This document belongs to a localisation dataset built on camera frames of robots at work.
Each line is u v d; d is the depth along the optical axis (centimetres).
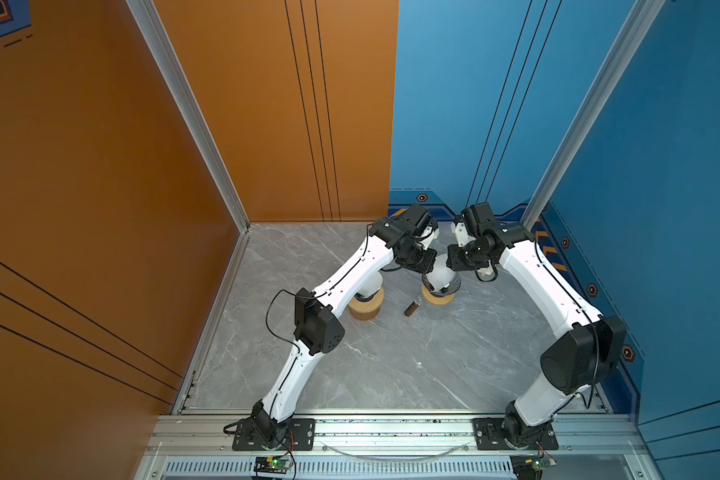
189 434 76
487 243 57
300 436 74
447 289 82
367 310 87
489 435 72
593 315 45
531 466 71
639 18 70
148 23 71
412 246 71
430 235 71
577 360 43
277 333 58
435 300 85
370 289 87
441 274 85
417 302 87
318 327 54
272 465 71
